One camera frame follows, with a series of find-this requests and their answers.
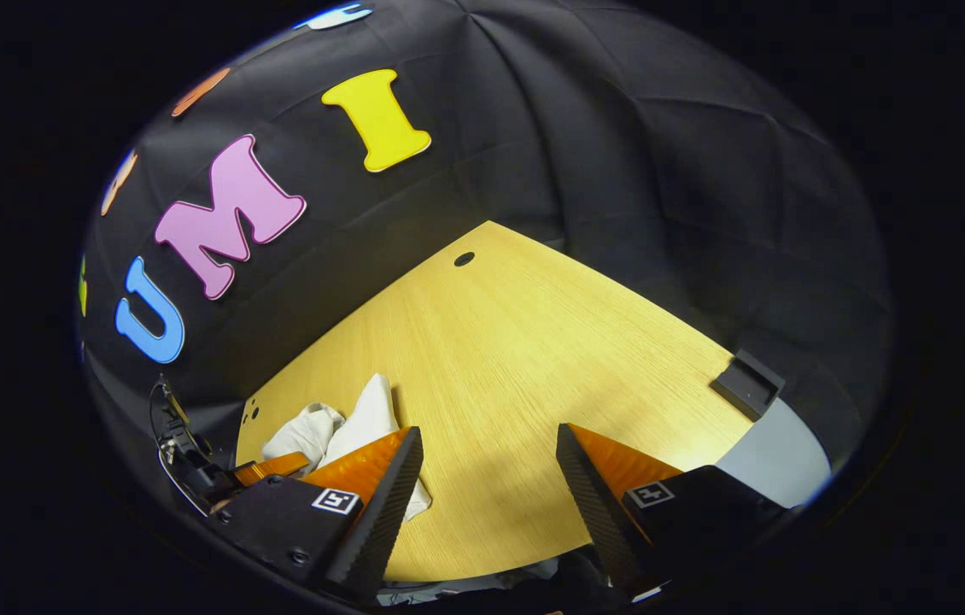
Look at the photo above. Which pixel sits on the dark cloth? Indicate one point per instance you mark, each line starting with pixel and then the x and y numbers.
pixel 572 585

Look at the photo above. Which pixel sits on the black backdrop cloth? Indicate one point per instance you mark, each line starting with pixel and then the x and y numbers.
pixel 585 137

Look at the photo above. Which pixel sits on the white jeans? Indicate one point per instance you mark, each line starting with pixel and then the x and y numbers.
pixel 359 423

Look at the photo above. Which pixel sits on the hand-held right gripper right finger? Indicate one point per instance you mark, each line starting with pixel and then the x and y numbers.
pixel 598 512

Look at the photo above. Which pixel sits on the black table corner bracket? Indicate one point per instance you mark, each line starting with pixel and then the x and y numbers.
pixel 747 384

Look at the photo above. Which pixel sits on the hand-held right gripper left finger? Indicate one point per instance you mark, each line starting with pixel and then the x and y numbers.
pixel 384 521

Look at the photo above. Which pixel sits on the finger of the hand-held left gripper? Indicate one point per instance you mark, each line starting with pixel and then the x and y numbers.
pixel 273 468

